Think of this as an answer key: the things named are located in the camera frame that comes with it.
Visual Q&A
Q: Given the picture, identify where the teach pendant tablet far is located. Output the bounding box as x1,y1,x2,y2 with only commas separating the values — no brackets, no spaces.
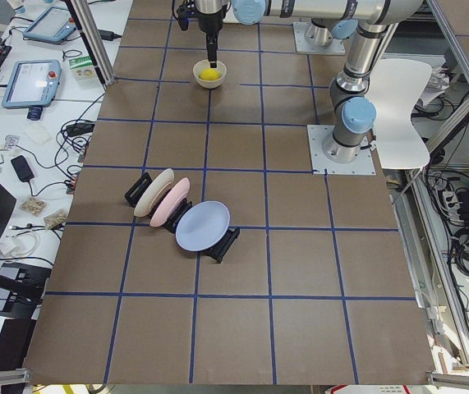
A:
23,7,76,44

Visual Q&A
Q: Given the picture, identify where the pink plate in rack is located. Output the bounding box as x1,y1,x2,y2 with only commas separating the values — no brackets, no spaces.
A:
149,177,191,227

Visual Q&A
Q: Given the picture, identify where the black phone on desk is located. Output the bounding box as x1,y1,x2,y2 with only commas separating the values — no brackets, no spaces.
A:
11,155,34,182

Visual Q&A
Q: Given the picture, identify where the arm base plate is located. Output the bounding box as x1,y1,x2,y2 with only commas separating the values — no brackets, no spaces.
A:
307,125,376,176
293,20,345,56

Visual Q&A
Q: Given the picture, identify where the teach pendant tablet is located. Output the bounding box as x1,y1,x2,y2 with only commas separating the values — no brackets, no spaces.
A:
23,7,76,44
2,59,62,109

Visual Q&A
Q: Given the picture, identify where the black power adapter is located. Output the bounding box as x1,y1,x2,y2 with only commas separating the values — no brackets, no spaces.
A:
98,30,122,41

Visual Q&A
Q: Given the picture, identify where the green white small box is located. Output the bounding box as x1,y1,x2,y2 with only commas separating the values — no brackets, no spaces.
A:
68,56,97,80

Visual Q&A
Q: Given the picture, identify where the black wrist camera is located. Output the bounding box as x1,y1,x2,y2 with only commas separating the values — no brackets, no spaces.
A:
176,0,197,31

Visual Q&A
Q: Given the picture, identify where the teach pendant tablet near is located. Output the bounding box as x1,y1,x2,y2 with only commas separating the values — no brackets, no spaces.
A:
2,59,62,109

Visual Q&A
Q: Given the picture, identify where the black dish rack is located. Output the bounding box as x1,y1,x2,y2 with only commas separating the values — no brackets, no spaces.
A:
124,172,241,263

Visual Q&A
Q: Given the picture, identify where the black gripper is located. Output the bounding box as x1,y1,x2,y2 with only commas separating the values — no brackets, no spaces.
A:
196,0,223,69

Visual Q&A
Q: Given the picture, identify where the lavender plate in rack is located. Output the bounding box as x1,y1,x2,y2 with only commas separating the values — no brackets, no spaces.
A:
176,201,230,251

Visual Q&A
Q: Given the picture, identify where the aluminium frame post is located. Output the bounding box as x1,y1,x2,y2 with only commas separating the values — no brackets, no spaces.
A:
65,0,115,86

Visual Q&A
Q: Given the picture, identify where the white plastic chair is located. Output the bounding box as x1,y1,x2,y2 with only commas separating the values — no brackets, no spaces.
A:
366,58,432,170

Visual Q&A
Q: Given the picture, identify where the white ceramic bowl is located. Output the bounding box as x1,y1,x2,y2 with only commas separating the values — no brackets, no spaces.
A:
192,59,227,89

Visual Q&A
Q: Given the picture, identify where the yellow lemon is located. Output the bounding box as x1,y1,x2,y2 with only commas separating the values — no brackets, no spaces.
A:
199,67,222,81

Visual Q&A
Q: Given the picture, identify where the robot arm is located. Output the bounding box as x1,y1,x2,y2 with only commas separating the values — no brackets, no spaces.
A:
304,18,358,47
230,0,421,163

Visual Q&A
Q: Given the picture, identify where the beige plate in rack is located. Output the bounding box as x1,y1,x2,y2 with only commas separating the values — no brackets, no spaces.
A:
134,168,174,218

